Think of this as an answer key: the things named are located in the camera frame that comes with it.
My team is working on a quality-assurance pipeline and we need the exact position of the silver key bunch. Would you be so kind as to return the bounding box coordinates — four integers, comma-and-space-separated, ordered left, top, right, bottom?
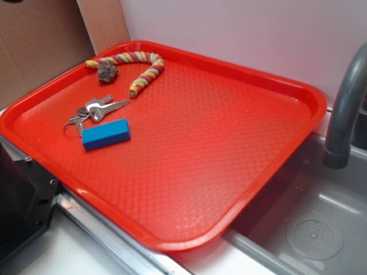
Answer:
63, 95, 130, 137

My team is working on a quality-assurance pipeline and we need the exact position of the grey plastic sink basin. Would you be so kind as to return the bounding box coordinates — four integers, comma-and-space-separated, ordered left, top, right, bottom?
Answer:
223, 133, 366, 274

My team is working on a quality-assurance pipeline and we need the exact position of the red plastic tray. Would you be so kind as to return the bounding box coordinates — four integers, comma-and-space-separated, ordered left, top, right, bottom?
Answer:
1, 41, 327, 252

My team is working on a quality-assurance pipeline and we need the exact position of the blue rectangular block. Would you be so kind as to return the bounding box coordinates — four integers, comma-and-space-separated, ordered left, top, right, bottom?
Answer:
82, 119, 131, 150

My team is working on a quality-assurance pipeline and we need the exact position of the grey toy faucet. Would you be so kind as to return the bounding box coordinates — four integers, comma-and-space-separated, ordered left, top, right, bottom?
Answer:
322, 44, 366, 169

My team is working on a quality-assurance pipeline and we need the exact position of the brown cardboard panel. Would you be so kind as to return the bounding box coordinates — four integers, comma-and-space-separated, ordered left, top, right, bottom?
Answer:
1, 1, 130, 109

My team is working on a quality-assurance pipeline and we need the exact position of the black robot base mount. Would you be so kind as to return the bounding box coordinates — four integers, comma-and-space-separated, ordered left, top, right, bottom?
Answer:
1, 146, 61, 263

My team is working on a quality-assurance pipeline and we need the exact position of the silver metal rail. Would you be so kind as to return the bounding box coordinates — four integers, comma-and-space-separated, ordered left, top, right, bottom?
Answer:
0, 134, 184, 275

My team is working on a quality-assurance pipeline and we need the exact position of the brown rough rock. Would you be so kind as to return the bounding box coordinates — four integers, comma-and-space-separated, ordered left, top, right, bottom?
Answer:
97, 60, 119, 84

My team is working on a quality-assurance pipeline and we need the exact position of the multicolour twisted rope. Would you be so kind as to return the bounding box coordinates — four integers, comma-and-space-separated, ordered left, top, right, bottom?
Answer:
85, 51, 166, 98

